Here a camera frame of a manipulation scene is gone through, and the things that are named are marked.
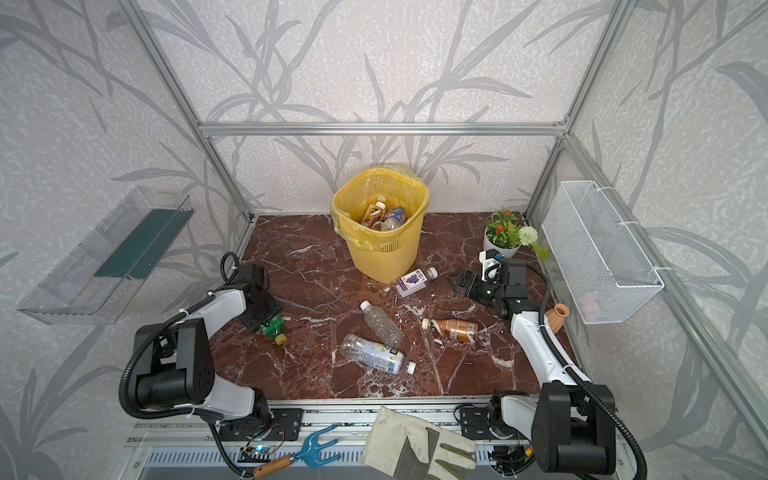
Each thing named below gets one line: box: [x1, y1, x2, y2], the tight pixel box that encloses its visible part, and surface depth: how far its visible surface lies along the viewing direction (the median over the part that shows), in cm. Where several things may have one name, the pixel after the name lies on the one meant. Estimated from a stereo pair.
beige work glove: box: [360, 406, 477, 480], surface depth 71 cm
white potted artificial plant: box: [483, 206, 551, 262], surface depth 98 cm
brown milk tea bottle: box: [421, 318, 479, 343], surface depth 87 cm
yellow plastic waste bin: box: [330, 165, 430, 284], surface depth 93 cm
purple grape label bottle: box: [396, 266, 439, 298], surface depth 99 cm
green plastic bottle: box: [260, 314, 287, 346], surface depth 89 cm
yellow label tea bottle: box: [362, 195, 387, 228], surface depth 96 cm
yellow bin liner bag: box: [330, 164, 430, 251], surface depth 93 cm
